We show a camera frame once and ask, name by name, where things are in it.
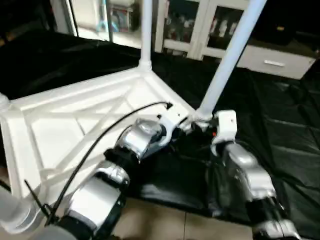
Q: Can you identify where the white plastic table top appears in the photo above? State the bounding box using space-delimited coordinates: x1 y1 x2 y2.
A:
0 66 202 211

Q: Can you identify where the black work mat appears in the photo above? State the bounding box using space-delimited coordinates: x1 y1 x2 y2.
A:
0 30 320 226

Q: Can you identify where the white drawer unit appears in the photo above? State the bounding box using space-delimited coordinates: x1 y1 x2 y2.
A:
237 45 317 80

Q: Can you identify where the white glass-door cabinet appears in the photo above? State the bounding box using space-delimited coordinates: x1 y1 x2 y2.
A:
154 0 251 62

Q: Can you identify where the blue grey floor appliance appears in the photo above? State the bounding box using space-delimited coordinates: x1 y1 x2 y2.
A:
106 4 135 34

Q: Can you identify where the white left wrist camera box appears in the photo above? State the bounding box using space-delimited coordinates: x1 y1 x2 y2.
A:
157 110 194 137

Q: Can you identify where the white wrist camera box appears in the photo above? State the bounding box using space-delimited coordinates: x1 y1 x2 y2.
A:
211 110 238 147
157 110 194 137

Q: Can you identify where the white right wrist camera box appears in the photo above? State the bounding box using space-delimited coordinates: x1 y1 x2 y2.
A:
211 110 238 147

